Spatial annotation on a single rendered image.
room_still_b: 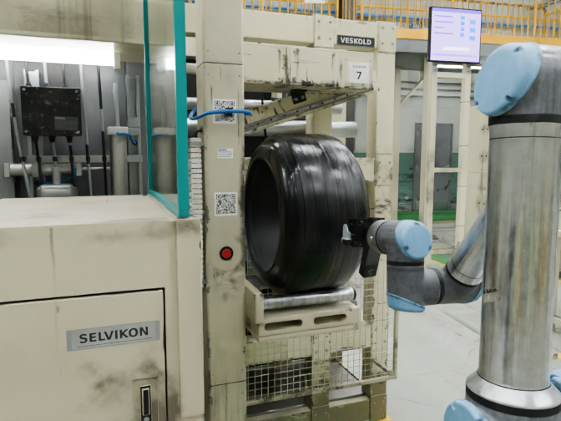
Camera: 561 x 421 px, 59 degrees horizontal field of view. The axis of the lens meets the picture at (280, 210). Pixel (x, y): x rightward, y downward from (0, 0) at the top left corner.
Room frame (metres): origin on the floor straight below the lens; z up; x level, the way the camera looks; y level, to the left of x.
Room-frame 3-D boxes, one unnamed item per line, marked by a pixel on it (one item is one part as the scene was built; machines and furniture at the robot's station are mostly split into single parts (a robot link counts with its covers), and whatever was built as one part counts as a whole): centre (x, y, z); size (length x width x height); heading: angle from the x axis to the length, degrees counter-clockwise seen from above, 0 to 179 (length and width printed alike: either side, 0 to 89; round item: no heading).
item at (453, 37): (5.32, -1.82, 2.60); 0.60 x 0.05 x 0.55; 104
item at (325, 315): (1.59, -0.08, 0.84); 0.36 x 0.09 x 0.06; 110
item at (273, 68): (2.05, -0.05, 1.71); 0.61 x 0.25 x 0.15; 110
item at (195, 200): (1.56, 0.27, 1.19); 0.05 x 0.04 x 0.48; 20
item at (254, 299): (1.66, 0.13, 0.90); 0.40 x 0.03 x 0.10; 20
